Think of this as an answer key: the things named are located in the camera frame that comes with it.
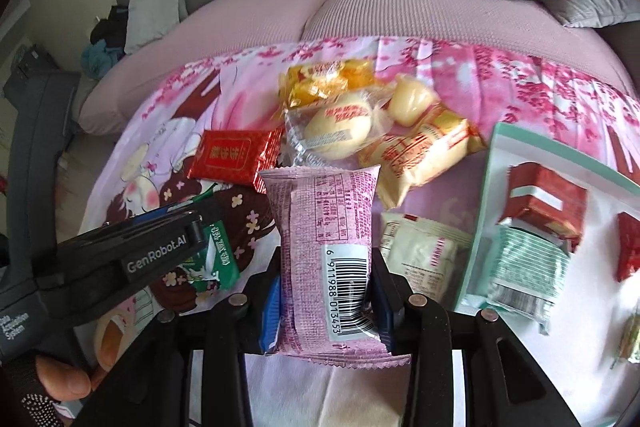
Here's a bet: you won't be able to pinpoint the green milk biscuit pack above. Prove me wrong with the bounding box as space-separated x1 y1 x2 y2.
180 188 240 293

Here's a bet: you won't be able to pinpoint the red gold packet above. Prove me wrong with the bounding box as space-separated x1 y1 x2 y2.
186 127 283 193

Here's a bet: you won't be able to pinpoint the pale green striped packet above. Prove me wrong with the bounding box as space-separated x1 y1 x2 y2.
486 225 570 336

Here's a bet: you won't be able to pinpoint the green cow biscuit packet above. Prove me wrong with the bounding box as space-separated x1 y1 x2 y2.
611 306 640 369

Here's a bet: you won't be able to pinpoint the cream white snack packet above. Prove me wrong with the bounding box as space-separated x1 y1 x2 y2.
380 212 473 307

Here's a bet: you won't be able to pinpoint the pink snack packet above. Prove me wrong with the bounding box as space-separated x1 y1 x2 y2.
260 167 410 369

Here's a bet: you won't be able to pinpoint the red wafer snack pack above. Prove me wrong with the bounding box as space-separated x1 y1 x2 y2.
498 161 588 254

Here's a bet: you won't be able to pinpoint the clear round bun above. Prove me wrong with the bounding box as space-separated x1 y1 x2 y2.
284 84 395 167

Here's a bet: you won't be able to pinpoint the red crinkled snack packet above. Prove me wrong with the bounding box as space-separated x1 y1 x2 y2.
616 212 640 282

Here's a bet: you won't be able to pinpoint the yellow soft bread packet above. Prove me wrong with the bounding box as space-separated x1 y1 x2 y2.
279 60 378 108

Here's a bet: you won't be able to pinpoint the swiss roll beige packet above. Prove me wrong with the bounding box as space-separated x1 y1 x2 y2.
358 102 486 209

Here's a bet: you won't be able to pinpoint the left hand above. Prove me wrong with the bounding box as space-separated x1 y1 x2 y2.
36 355 107 402

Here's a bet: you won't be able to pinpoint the pink cartoon tablecloth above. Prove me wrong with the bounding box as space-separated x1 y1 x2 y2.
82 37 639 376

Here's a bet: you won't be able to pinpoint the teal shallow box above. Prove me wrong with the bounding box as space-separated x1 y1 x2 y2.
456 124 639 426

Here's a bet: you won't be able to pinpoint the dark clothes pile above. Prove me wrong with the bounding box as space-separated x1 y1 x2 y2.
80 4 128 80

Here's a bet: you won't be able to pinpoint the light grey left cushion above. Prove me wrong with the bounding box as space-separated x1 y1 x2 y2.
124 0 180 55

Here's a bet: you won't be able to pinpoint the yellow jelly cup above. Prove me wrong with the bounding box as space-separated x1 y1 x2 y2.
387 74 439 127

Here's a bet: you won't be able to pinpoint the pink sofa seat cover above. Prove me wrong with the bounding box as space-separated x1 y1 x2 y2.
78 0 636 135

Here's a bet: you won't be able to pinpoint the grey pillow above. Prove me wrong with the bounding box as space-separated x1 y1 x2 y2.
541 0 640 29

